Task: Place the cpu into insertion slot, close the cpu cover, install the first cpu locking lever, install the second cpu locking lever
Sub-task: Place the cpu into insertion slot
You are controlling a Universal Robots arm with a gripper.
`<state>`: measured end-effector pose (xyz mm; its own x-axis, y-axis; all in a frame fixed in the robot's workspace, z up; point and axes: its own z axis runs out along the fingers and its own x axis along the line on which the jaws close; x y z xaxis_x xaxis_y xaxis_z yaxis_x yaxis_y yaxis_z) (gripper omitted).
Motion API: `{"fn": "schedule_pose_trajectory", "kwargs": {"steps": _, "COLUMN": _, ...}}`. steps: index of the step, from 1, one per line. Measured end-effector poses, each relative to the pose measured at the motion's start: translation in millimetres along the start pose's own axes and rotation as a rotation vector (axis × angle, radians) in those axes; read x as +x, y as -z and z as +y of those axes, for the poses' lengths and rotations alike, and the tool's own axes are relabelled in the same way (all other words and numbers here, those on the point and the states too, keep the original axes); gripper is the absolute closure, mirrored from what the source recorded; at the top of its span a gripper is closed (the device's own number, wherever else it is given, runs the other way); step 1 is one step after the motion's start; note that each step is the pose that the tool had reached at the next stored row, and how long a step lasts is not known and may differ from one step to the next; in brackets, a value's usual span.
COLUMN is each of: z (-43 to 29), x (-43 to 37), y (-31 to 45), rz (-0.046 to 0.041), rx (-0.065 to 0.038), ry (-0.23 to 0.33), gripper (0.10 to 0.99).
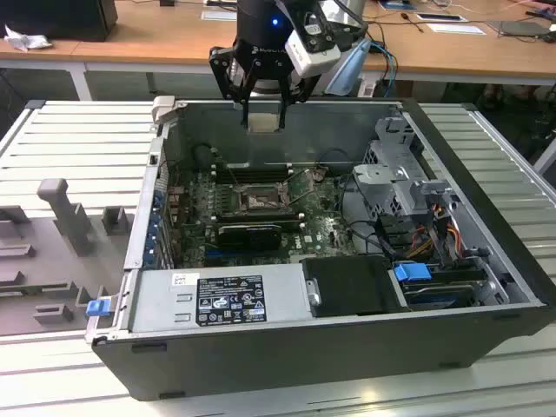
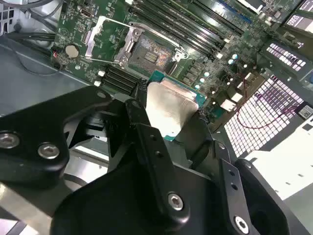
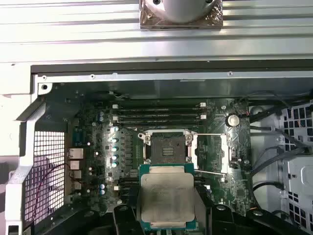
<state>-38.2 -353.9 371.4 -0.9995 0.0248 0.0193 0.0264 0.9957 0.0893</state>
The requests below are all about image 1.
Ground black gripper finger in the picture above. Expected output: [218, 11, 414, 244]
[208, 45, 261, 129]
[277, 64, 323, 131]

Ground square CPU chip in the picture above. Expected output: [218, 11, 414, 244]
[248, 113, 281, 134]

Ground black RAM slot bank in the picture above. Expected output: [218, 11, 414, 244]
[215, 209, 301, 232]
[215, 162, 291, 184]

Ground CPU socket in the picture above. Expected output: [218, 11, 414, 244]
[236, 183, 291, 213]

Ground grey case release latch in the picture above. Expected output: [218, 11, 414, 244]
[150, 96, 189, 128]

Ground black round capacitor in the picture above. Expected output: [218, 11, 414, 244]
[193, 144, 215, 167]

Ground grey metal drive cage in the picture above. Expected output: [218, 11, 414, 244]
[351, 116, 462, 219]

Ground green motherboard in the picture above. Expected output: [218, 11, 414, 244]
[167, 167, 361, 268]

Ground black graphics card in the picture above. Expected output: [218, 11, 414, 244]
[216, 224, 282, 251]

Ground white framed phone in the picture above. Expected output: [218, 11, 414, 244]
[414, 12, 469, 23]

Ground white paper sheet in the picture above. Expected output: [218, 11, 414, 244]
[427, 22, 487, 36]

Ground black computer tower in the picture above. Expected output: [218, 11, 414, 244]
[0, 0, 119, 43]

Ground blue card retainer clips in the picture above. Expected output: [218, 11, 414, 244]
[146, 189, 165, 267]

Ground crumpled white paper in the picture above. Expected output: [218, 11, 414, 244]
[3, 23, 54, 53]

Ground hard disk in blue carrier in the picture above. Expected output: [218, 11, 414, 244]
[393, 261, 480, 311]

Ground dark grey laptop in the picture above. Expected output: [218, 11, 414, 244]
[486, 18, 553, 41]

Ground silver power supply unit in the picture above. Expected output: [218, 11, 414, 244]
[128, 263, 314, 334]

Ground grey parts rack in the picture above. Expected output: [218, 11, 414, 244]
[0, 177, 136, 338]

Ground black open PC case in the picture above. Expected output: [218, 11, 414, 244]
[89, 96, 556, 403]

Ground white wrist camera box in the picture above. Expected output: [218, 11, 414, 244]
[284, 10, 342, 80]

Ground wooden desk white frame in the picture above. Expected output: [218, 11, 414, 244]
[0, 0, 556, 102]

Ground blue cable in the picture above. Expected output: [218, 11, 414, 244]
[368, 38, 399, 90]

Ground black looped wire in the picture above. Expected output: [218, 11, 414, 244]
[340, 172, 394, 258]

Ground orange yellow red wire bundle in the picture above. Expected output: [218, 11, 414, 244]
[407, 215, 462, 262]

